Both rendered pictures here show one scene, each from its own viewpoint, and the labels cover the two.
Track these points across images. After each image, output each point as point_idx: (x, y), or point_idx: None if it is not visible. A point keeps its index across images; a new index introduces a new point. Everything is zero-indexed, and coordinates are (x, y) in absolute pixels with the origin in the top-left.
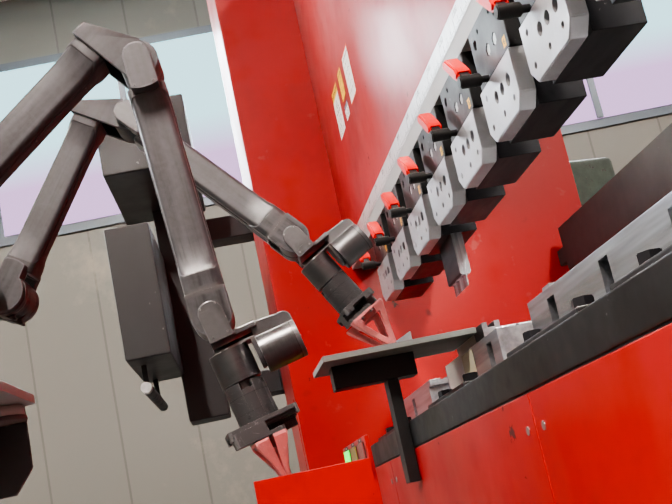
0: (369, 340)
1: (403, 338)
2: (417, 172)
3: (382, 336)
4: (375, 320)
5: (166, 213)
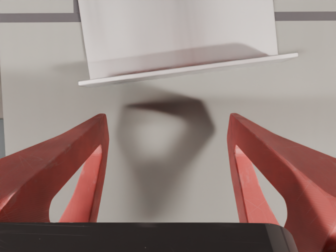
0: (94, 214)
1: (194, 71)
2: None
3: (253, 173)
4: (56, 194)
5: None
